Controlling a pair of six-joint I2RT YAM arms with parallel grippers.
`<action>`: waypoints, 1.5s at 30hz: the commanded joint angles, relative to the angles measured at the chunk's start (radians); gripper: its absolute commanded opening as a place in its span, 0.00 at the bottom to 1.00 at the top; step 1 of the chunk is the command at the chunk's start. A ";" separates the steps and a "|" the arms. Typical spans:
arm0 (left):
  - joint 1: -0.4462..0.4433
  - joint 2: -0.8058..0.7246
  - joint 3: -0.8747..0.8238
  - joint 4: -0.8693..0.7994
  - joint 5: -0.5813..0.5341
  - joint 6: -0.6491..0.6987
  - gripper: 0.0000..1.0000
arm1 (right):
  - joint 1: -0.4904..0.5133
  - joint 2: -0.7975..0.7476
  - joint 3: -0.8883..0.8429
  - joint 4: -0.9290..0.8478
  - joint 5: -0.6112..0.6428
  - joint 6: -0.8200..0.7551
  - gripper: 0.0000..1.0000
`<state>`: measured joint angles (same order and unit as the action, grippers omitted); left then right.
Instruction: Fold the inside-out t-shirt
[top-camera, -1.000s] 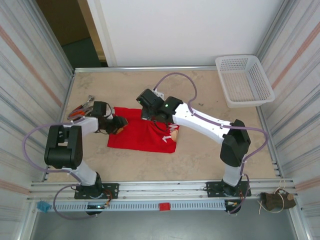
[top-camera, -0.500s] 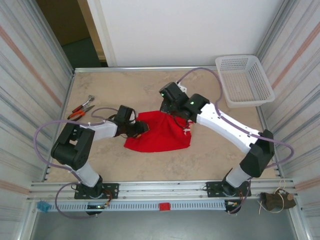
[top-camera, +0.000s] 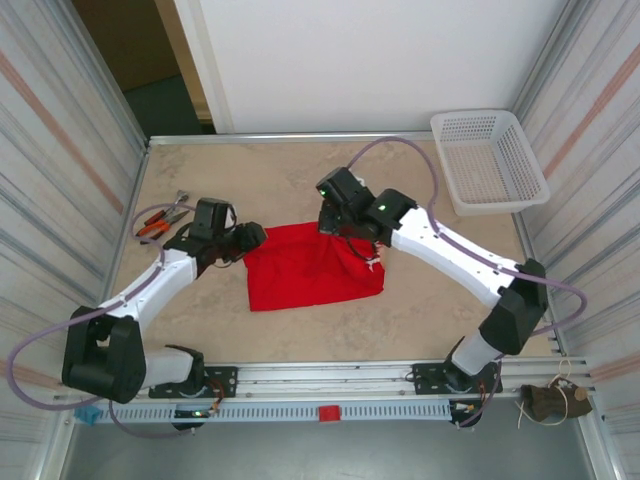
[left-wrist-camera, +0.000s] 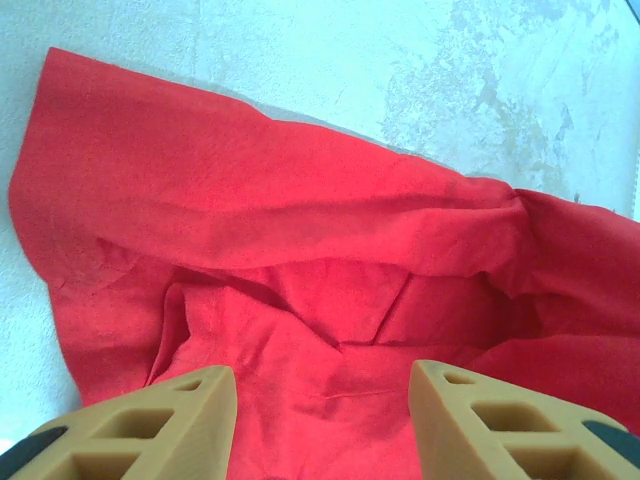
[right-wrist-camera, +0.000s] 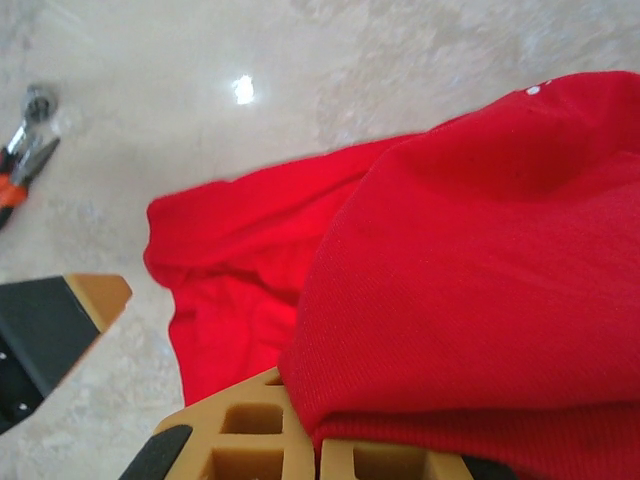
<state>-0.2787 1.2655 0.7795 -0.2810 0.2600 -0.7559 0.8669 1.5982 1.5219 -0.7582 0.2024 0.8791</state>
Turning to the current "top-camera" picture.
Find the white perforated plastic basket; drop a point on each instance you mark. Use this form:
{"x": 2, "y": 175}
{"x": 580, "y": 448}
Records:
{"x": 490, "y": 165}

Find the small red block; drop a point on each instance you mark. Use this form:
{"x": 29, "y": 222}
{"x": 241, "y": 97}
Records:
{"x": 330, "y": 414}

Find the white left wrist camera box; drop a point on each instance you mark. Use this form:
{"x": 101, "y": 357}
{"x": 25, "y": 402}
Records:
{"x": 229, "y": 219}

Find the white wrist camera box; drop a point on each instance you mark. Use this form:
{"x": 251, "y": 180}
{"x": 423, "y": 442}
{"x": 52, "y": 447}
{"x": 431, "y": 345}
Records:
{"x": 229, "y": 219}
{"x": 374, "y": 264}

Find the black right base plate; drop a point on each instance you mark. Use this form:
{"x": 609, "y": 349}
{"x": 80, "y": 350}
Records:
{"x": 425, "y": 377}

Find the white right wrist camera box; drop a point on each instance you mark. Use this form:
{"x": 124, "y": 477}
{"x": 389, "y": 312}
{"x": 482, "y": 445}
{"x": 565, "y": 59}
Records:
{"x": 374, "y": 264}

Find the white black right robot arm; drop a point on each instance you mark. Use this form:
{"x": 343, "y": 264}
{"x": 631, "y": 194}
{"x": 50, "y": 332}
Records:
{"x": 450, "y": 255}

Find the aluminium table frame rail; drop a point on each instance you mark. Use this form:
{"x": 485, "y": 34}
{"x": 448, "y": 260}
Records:
{"x": 310, "y": 136}

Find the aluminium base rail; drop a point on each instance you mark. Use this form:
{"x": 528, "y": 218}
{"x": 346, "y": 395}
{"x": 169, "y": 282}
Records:
{"x": 325, "y": 375}

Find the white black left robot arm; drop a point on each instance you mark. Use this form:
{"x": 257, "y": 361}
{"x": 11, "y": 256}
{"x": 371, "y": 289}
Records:
{"x": 150, "y": 285}

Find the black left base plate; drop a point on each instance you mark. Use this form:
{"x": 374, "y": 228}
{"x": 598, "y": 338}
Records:
{"x": 222, "y": 381}

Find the red t-shirt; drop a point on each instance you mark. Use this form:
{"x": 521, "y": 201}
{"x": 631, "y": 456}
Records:
{"x": 300, "y": 280}

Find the brown cloth pouch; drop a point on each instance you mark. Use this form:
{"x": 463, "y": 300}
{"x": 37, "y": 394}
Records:
{"x": 547, "y": 405}

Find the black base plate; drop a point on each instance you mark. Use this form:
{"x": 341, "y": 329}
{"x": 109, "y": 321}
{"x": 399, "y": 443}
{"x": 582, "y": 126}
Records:
{"x": 222, "y": 381}
{"x": 425, "y": 377}

